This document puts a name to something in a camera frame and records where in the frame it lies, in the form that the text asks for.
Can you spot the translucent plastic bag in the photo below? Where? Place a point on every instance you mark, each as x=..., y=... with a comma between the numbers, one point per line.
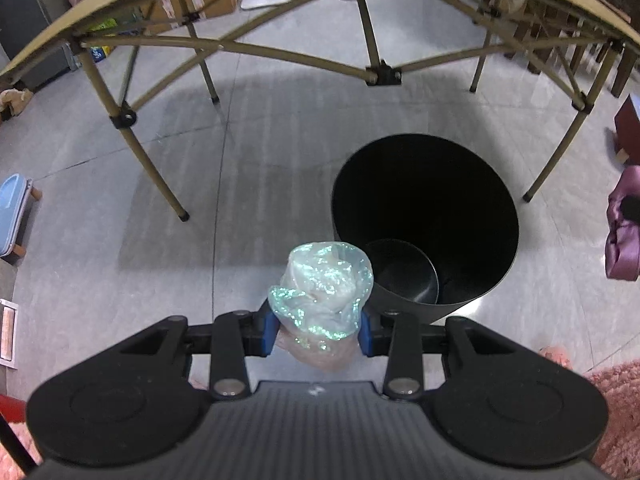
x=320, y=300

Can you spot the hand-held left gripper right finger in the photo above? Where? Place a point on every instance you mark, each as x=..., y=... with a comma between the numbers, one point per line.
x=366, y=337

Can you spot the beige plush toy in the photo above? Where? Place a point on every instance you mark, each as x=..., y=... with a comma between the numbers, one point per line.
x=14, y=102

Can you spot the dark red box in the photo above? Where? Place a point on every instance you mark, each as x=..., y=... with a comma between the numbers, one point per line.
x=627, y=125

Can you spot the green snack bag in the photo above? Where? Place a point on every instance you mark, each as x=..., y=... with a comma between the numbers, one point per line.
x=102, y=27

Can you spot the blue tub with wooden legs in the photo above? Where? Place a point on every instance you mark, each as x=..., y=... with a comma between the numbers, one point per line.
x=11, y=205

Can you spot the white framed floor board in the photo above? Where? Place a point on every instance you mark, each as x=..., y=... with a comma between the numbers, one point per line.
x=6, y=332

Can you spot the red chair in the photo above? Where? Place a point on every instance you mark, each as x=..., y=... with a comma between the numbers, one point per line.
x=10, y=407

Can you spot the large cardboard box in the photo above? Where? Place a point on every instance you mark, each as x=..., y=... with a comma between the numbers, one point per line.
x=200, y=2

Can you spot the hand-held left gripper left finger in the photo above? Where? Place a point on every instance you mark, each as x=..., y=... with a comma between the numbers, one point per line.
x=269, y=335

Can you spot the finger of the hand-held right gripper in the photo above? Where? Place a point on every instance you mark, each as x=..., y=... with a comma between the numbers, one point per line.
x=632, y=209

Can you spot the tan slatted folding table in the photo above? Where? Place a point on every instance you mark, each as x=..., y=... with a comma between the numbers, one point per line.
x=384, y=74

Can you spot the black round bin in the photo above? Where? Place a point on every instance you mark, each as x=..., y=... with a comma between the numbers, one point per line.
x=425, y=195

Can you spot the dark grey refrigerator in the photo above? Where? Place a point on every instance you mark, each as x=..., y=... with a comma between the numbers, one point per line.
x=25, y=20

